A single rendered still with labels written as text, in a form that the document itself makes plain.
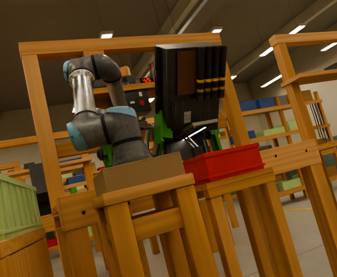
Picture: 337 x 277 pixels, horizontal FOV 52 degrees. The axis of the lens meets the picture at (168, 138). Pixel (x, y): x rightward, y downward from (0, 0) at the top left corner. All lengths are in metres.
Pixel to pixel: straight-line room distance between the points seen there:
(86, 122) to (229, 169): 0.62
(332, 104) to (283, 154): 10.65
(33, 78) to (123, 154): 1.21
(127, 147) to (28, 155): 10.75
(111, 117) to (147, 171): 0.26
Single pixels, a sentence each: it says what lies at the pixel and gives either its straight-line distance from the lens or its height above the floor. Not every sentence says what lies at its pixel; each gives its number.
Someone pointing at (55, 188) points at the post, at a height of 0.99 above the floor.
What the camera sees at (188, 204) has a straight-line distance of 1.20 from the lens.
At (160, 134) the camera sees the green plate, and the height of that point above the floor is 1.13.
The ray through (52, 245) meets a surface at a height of 0.29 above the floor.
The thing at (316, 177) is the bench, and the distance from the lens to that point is 2.21.
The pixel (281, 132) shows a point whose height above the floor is 1.43.
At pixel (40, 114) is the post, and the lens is 2.26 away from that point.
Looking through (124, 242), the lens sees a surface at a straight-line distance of 1.14.
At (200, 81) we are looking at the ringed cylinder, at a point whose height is 1.35.
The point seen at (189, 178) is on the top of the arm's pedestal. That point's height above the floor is 0.83.
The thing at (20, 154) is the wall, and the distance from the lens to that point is 11.97.
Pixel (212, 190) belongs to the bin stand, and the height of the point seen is 0.77.
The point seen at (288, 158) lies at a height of 0.82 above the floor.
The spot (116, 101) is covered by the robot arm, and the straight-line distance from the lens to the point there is 1.79.
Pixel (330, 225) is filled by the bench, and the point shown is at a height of 0.40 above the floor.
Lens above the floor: 0.80
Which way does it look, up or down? 9 degrees up
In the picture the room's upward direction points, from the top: 14 degrees counter-clockwise
